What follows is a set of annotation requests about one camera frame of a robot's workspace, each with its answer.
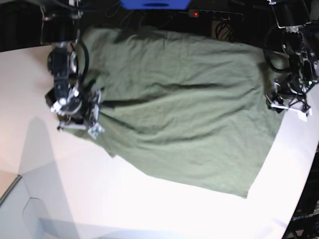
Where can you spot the black power strip red light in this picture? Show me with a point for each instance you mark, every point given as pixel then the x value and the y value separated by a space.
pixel 216 15

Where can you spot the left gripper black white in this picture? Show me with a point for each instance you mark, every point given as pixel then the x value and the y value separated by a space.
pixel 282 97

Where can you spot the blue box at table back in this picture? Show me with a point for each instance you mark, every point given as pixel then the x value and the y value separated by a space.
pixel 155 4

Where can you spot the olive green t-shirt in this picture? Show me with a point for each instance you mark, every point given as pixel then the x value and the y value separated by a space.
pixel 182 107

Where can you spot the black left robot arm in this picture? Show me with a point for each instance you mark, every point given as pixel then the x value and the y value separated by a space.
pixel 298 42

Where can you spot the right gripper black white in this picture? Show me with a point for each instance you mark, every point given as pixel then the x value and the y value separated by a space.
pixel 81 113

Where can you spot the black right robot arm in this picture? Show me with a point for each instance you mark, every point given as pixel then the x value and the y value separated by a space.
pixel 68 62

